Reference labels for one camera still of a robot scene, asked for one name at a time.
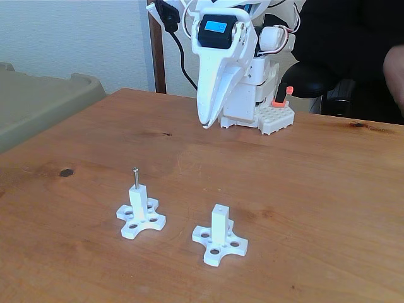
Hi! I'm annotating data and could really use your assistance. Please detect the black camera cable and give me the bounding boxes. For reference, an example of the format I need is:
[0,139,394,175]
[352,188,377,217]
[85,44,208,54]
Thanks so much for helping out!
[170,30,199,91]

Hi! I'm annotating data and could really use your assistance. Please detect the white red servo wire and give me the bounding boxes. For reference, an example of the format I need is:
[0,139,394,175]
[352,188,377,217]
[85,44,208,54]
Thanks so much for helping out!
[181,0,203,39]
[255,12,302,57]

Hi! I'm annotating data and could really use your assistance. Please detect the black and orange clamp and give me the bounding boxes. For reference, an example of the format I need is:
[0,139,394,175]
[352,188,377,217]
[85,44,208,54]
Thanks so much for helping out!
[272,82,294,109]

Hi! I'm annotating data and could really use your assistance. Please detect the black office chair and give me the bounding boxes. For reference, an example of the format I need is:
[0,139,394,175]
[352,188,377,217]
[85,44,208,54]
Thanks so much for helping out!
[282,61,357,117]

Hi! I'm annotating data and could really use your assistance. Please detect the person's hand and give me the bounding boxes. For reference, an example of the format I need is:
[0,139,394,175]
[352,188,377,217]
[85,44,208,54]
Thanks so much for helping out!
[383,45,404,114]

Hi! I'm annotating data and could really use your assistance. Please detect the person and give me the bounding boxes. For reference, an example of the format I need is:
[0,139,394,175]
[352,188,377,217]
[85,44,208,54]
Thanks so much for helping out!
[292,0,404,126]

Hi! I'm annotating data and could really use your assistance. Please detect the beige plastic bin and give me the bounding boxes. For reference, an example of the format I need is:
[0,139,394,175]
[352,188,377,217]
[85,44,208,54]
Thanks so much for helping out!
[0,62,107,155]

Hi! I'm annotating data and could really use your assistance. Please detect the white printed post holder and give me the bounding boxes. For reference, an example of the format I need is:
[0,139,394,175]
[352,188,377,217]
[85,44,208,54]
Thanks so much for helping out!
[191,203,249,267]
[116,185,167,240]

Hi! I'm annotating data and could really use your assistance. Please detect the white perforated base plate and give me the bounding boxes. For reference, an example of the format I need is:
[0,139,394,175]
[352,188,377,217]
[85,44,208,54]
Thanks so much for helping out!
[217,100,296,136]

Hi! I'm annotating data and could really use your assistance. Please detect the black camera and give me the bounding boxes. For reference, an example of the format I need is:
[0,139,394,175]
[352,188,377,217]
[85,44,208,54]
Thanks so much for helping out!
[154,0,181,33]

